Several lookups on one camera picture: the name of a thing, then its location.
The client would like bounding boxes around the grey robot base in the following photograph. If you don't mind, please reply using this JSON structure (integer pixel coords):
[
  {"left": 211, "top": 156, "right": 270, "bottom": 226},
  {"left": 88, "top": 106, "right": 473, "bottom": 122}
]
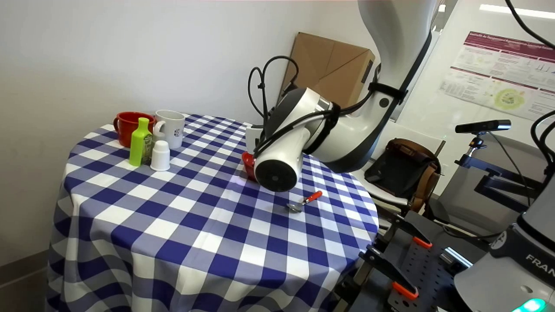
[{"left": 452, "top": 175, "right": 555, "bottom": 312}]

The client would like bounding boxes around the large brown cardboard box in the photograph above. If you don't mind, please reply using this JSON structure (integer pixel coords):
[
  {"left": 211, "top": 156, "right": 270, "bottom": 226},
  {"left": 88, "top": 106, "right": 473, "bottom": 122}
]
[{"left": 275, "top": 32, "right": 376, "bottom": 111}]

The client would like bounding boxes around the white mug with print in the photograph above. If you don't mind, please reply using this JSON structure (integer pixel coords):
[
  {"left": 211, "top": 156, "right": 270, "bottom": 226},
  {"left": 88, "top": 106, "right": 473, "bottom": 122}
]
[{"left": 150, "top": 111, "right": 188, "bottom": 153}]

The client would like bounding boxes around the blue white checked tablecloth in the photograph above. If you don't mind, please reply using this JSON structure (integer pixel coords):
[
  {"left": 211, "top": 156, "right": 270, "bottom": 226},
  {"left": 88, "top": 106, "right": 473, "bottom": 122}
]
[{"left": 43, "top": 111, "right": 381, "bottom": 312}]

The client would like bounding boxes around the small white plastic bottle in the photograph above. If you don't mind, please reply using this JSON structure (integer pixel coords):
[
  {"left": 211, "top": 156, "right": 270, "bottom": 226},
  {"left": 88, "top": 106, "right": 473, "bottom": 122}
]
[{"left": 149, "top": 139, "right": 173, "bottom": 174}]

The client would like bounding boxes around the brown leather bag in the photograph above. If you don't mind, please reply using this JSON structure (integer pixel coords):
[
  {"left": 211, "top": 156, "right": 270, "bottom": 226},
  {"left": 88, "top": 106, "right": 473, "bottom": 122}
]
[{"left": 364, "top": 137, "right": 442, "bottom": 214}]

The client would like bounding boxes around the green plastic bottle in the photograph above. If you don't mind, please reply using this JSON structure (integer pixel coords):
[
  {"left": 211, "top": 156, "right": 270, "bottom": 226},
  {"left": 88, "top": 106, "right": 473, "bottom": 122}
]
[{"left": 126, "top": 116, "right": 155, "bottom": 168}]

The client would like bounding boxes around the red mug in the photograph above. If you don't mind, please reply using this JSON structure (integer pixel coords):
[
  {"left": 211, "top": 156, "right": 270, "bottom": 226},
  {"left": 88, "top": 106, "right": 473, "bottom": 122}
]
[{"left": 110, "top": 111, "right": 159, "bottom": 149}]

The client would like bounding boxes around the grey metal cabinet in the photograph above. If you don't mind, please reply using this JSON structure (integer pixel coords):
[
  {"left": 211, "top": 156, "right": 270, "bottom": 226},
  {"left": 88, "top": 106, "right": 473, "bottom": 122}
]
[{"left": 431, "top": 136, "right": 555, "bottom": 240}]

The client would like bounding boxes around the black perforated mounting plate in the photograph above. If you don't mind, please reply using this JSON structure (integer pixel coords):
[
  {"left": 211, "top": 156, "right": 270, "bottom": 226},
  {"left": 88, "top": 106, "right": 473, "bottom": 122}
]
[{"left": 339, "top": 210, "right": 487, "bottom": 312}]

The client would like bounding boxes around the white poster maroon header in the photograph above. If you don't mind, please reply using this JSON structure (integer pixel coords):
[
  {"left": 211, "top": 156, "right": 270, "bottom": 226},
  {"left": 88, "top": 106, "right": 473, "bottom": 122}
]
[{"left": 438, "top": 30, "right": 555, "bottom": 123}]

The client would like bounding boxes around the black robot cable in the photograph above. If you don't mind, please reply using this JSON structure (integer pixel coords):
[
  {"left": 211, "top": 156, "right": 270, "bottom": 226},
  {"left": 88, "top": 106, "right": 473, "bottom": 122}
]
[{"left": 246, "top": 54, "right": 405, "bottom": 155}]

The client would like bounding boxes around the metal spoon orange handle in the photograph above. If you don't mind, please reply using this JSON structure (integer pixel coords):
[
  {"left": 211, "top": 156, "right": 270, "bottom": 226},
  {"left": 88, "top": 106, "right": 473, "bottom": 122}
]
[{"left": 284, "top": 189, "right": 324, "bottom": 215}]

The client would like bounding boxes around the orange handled black clamp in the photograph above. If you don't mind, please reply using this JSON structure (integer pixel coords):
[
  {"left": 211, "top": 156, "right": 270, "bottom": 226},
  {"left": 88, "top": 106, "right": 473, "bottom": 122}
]
[
  {"left": 391, "top": 214, "right": 435, "bottom": 252},
  {"left": 362, "top": 246, "right": 421, "bottom": 304}
]

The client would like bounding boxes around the black stereo camera bar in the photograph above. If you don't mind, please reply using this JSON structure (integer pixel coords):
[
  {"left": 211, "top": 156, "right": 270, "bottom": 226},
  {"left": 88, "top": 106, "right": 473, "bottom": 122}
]
[{"left": 454, "top": 118, "right": 513, "bottom": 136}]

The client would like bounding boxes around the blue black camera stand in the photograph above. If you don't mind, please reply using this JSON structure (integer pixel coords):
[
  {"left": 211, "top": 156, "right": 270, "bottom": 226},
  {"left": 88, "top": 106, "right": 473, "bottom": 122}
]
[{"left": 457, "top": 132, "right": 551, "bottom": 214}]

